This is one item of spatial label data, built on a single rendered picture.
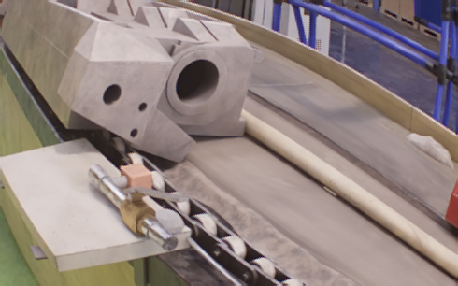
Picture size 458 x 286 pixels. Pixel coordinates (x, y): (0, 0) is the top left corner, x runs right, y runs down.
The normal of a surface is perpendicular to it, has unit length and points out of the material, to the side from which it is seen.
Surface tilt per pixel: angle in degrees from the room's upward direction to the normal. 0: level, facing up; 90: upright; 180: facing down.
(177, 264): 0
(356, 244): 0
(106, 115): 90
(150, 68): 90
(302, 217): 0
